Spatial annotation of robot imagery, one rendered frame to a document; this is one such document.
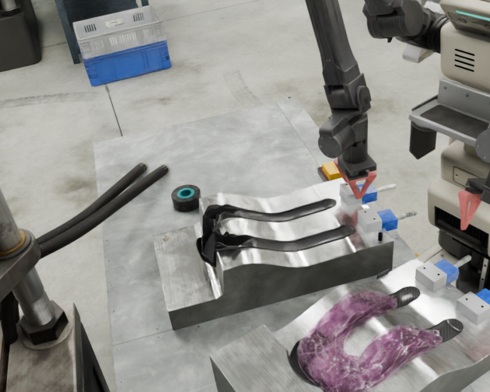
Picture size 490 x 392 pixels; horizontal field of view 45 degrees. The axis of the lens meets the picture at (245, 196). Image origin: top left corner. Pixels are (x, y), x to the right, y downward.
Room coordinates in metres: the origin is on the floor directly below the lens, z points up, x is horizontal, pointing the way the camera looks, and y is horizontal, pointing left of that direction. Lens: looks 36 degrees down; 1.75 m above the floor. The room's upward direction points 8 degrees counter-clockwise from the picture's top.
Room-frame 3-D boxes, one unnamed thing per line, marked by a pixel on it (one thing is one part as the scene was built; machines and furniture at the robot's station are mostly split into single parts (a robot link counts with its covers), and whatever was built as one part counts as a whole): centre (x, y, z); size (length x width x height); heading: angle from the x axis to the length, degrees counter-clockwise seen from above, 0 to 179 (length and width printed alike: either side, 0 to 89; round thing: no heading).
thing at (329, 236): (1.01, -0.05, 0.92); 0.35 x 0.16 x 0.09; 100
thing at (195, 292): (1.02, -0.03, 0.87); 0.50 x 0.26 x 0.14; 100
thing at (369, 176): (1.09, -0.26, 0.95); 0.07 x 0.07 x 0.09; 10
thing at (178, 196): (1.29, 0.16, 0.82); 0.08 x 0.08 x 0.04
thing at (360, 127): (1.10, -0.25, 1.08); 0.07 x 0.06 x 0.07; 134
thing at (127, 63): (4.20, 0.74, 0.11); 0.61 x 0.41 x 0.22; 104
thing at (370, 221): (1.00, -0.31, 0.89); 0.13 x 0.05 x 0.05; 100
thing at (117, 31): (4.20, 0.74, 0.28); 0.61 x 0.41 x 0.15; 104
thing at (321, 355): (0.69, -0.18, 0.90); 0.26 x 0.18 x 0.08; 117
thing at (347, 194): (1.11, -0.30, 0.89); 0.13 x 0.05 x 0.05; 100
